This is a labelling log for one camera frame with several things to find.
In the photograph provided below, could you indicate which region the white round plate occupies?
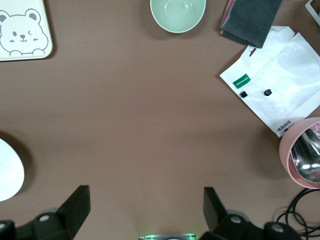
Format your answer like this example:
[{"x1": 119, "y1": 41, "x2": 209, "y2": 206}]
[{"x1": 0, "y1": 137, "x2": 25, "y2": 202}]

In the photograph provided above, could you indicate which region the folded dark grey cloth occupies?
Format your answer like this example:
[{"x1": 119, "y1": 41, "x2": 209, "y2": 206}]
[{"x1": 219, "y1": 0, "x2": 283, "y2": 49}]

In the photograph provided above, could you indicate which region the light green bowl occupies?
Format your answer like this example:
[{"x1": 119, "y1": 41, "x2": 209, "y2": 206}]
[{"x1": 149, "y1": 0, "x2": 207, "y2": 34}]

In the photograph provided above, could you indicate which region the cream bear print tray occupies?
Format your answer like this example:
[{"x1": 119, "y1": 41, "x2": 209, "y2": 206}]
[{"x1": 0, "y1": 0, "x2": 54, "y2": 62}]

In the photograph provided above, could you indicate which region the white plastic bag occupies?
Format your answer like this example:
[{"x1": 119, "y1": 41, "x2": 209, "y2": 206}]
[{"x1": 219, "y1": 25, "x2": 320, "y2": 138}]

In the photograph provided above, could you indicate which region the white wire cup rack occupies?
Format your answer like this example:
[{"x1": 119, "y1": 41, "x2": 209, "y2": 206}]
[{"x1": 305, "y1": 0, "x2": 320, "y2": 26}]

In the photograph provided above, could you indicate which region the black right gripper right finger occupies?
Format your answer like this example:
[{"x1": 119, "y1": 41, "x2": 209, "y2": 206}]
[{"x1": 199, "y1": 186, "x2": 301, "y2": 240}]

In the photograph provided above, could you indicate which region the pink bowl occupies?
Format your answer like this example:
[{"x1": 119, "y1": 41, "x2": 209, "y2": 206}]
[{"x1": 278, "y1": 117, "x2": 320, "y2": 189}]

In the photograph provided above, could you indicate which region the coiled black cable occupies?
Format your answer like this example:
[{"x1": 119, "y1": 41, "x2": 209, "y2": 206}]
[{"x1": 274, "y1": 187, "x2": 320, "y2": 236}]

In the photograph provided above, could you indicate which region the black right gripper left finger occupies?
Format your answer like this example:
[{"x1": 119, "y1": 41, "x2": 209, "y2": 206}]
[{"x1": 0, "y1": 184, "x2": 91, "y2": 240}]

